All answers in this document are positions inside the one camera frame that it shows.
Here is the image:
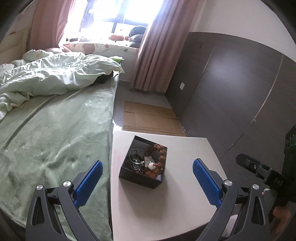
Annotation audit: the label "person's right hand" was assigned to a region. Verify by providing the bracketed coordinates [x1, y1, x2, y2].
[270, 206, 291, 240]

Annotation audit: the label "black jewelry box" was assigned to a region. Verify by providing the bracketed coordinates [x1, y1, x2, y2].
[119, 136, 168, 189]

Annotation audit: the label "dark pillows on sill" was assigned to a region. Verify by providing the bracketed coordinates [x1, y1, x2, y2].
[127, 26, 147, 48]

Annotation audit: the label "light green duvet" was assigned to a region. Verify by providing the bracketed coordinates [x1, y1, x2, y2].
[1, 50, 124, 119]

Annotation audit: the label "floral window seat cushion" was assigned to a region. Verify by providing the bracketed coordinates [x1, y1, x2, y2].
[63, 42, 138, 55]

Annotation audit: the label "pink left curtain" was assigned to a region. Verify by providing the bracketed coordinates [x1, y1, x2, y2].
[28, 0, 75, 50]

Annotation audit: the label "brown rudraksha bead bracelet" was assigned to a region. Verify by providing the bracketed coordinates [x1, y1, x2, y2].
[144, 143, 167, 178]

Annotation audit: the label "flattened cardboard sheet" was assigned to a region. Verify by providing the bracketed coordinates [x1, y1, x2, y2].
[123, 101, 186, 137]

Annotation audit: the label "pink curtain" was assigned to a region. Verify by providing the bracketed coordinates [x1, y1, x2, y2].
[130, 0, 199, 93]
[28, 0, 75, 50]

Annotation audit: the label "pink right curtain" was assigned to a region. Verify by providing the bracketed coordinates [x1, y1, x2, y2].
[130, 0, 199, 93]

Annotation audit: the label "dark grey wardrobe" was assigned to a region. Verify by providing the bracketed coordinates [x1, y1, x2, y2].
[166, 32, 295, 170]

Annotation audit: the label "white wall socket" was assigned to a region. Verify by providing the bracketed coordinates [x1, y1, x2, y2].
[179, 82, 185, 90]

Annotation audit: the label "green bed mattress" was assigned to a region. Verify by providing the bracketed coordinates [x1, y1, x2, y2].
[1, 75, 118, 240]

